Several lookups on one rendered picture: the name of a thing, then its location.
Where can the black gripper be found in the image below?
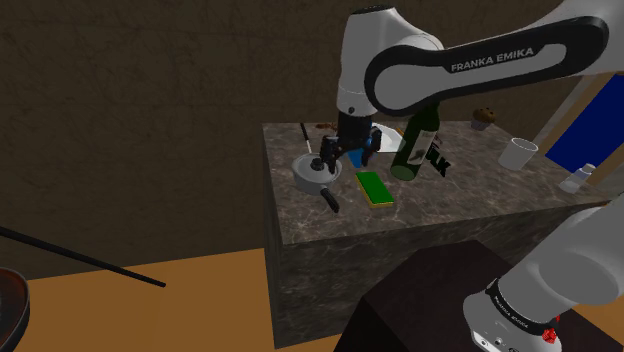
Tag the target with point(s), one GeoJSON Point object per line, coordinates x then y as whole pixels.
{"type": "Point", "coordinates": [355, 129]}

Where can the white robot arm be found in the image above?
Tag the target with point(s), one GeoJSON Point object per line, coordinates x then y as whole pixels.
{"type": "Point", "coordinates": [380, 44]}

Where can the blue cup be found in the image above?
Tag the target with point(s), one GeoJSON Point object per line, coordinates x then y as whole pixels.
{"type": "Point", "coordinates": [356, 158]}

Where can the white plate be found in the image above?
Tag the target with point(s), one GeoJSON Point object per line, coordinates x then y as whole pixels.
{"type": "Point", "coordinates": [390, 139]}

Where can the green sponge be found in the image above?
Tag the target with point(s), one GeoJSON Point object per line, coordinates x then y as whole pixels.
{"type": "Point", "coordinates": [374, 189]}

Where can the black and white stick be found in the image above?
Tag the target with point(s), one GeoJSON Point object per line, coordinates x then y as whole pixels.
{"type": "Point", "coordinates": [305, 136]}

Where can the green wine bottle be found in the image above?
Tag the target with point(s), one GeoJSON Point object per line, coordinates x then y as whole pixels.
{"type": "Point", "coordinates": [414, 146]}

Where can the black and white carton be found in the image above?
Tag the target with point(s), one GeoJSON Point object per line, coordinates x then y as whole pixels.
{"type": "Point", "coordinates": [438, 163]}

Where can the brown muffin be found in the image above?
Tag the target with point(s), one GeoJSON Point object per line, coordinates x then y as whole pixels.
{"type": "Point", "coordinates": [483, 118]}

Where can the dark robot stand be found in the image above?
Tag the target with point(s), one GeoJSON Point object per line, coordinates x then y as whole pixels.
{"type": "Point", "coordinates": [419, 297]}

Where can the white cup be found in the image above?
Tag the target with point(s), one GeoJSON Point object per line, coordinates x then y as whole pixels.
{"type": "Point", "coordinates": [516, 155]}

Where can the small white bottle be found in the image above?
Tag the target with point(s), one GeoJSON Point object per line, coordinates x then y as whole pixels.
{"type": "Point", "coordinates": [575, 179]}

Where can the blue window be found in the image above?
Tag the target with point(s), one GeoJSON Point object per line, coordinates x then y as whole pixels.
{"type": "Point", "coordinates": [592, 131]}

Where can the long black rod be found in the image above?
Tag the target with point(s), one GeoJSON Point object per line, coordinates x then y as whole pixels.
{"type": "Point", "coordinates": [73, 254]}

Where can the dark round pan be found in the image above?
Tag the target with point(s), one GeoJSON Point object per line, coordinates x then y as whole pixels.
{"type": "Point", "coordinates": [12, 312]}

